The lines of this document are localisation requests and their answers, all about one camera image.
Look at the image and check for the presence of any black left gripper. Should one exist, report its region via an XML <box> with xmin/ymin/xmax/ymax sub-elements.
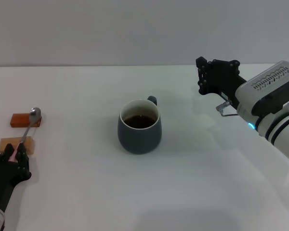
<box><xmin>0</xmin><ymin>143</ymin><xmax>32</xmax><ymax>213</ymax></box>

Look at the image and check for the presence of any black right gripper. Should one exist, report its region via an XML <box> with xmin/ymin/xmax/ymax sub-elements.
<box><xmin>195</xmin><ymin>56</ymin><xmax>248</xmax><ymax>102</ymax></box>

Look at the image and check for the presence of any pink-handled metal spoon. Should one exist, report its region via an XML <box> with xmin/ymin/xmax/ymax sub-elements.
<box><xmin>11</xmin><ymin>107</ymin><xmax>42</xmax><ymax>162</ymax></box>

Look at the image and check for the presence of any dark grey ceramic coffee cup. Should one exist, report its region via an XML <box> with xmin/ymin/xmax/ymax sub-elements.
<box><xmin>117</xmin><ymin>95</ymin><xmax>163</xmax><ymax>155</ymax></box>

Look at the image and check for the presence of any light wooden spoon rest block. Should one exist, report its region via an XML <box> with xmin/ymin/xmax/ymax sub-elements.
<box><xmin>0</xmin><ymin>136</ymin><xmax>36</xmax><ymax>155</ymax></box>

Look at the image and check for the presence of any reddish-brown wooden block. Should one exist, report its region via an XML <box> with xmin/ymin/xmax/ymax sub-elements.
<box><xmin>9</xmin><ymin>113</ymin><xmax>43</xmax><ymax>128</ymax></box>

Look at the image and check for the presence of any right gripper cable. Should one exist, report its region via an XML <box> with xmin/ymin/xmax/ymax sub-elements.
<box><xmin>216</xmin><ymin>100</ymin><xmax>239</xmax><ymax>118</ymax></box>

